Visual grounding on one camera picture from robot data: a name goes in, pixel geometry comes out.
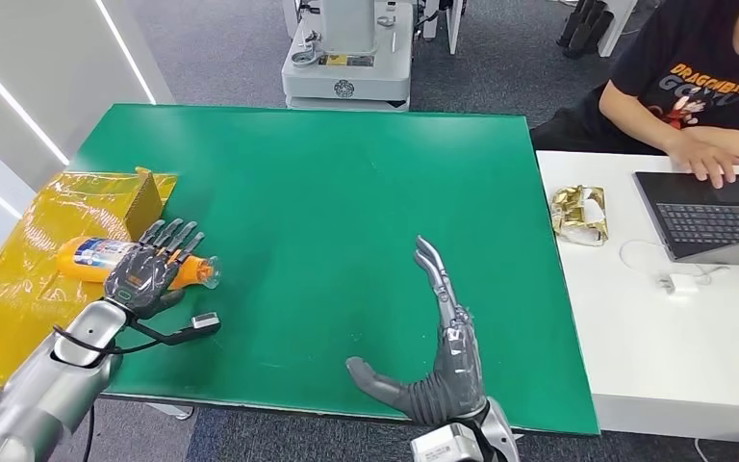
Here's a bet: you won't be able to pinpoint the green table board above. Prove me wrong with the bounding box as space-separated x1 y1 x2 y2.
66 103 600 436

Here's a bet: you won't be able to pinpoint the dark grey laptop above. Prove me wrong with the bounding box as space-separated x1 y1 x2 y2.
632 170 739 268

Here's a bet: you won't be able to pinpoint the yellow film-wrapped cardboard box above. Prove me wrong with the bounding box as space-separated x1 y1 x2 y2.
0 167 178 390

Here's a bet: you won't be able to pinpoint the orange plastic bottle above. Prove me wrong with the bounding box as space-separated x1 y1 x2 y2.
57 236 222 292

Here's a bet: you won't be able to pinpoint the black chair legs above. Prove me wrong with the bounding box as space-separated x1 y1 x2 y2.
555 0 618 60

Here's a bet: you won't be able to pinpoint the white power adapter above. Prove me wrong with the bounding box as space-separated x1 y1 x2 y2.
656 272 700 296

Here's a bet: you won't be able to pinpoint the person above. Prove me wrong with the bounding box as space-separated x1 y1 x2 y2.
530 0 739 190

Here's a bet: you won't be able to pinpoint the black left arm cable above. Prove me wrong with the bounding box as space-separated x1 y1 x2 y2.
51 323 162 357

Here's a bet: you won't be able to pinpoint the thin white cable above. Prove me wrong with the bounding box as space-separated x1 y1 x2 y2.
618 239 731 287

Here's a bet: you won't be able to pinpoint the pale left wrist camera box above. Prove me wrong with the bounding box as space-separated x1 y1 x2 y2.
190 311 223 332

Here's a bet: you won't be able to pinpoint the person's right hand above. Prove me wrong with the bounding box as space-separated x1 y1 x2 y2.
665 130 739 190

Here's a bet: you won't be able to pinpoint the white desk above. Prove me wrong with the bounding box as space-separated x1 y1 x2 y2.
535 150 739 446

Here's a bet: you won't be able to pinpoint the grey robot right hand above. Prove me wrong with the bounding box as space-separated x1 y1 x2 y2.
345 236 489 427

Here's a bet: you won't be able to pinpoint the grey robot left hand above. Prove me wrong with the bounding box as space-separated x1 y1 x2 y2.
102 218 206 321

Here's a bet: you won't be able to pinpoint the crumpled gold foil wrapper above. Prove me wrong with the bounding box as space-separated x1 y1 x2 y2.
549 185 610 247

